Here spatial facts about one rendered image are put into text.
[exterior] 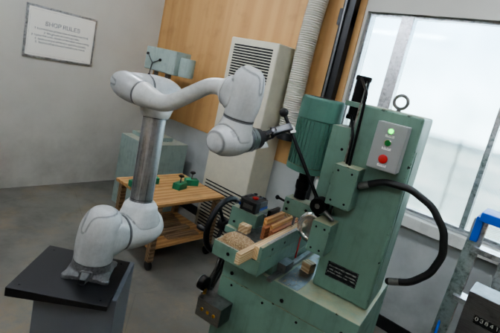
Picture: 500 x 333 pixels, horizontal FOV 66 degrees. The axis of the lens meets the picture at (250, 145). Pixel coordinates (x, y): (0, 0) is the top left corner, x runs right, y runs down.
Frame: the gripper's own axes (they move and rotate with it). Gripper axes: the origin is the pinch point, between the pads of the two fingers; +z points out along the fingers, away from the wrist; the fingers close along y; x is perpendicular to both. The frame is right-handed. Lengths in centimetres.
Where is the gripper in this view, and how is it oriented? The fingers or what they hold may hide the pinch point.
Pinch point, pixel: (278, 137)
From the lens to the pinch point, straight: 152.6
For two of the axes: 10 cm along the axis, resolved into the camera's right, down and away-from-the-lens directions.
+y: 7.5, -4.3, -5.1
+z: 5.4, -0.5, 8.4
